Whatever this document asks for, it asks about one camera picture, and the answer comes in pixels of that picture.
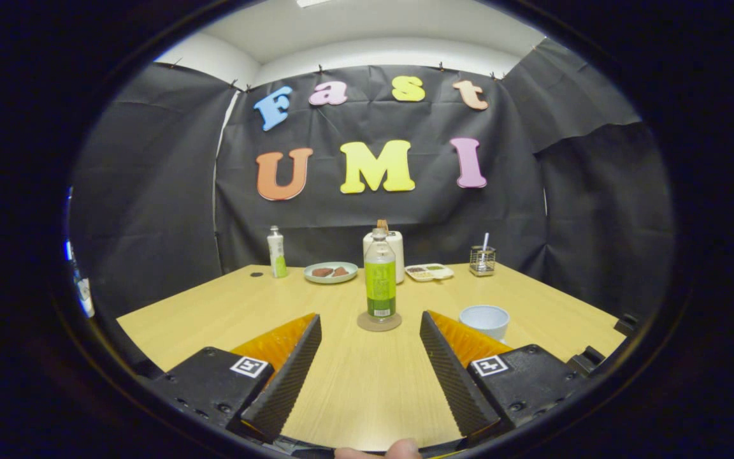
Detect wire mesh holder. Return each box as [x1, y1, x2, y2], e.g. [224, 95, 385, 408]
[469, 245, 497, 277]

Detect white divided tray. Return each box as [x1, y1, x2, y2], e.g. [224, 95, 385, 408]
[405, 263, 455, 282]

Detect clear juice bottle green label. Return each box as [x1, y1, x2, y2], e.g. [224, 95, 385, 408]
[364, 228, 398, 319]

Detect cream toaster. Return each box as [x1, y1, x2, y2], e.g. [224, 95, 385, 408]
[363, 229, 405, 284]

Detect small white object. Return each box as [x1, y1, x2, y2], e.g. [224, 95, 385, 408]
[76, 277, 96, 318]

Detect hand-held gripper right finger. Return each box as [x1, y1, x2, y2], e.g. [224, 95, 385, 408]
[419, 310, 591, 441]

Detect small white green bottle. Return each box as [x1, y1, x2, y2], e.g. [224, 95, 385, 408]
[267, 225, 289, 279]

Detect pale grey cup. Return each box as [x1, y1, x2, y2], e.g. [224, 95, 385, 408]
[459, 305, 510, 342]

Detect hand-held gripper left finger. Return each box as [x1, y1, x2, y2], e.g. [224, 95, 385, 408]
[150, 312, 323, 444]

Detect wooden table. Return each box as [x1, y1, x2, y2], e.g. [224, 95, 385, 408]
[116, 263, 628, 450]

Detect pale green plate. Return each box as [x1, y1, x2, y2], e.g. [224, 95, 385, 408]
[303, 261, 359, 284]

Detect round brown coaster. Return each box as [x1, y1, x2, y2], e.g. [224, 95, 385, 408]
[357, 310, 403, 332]

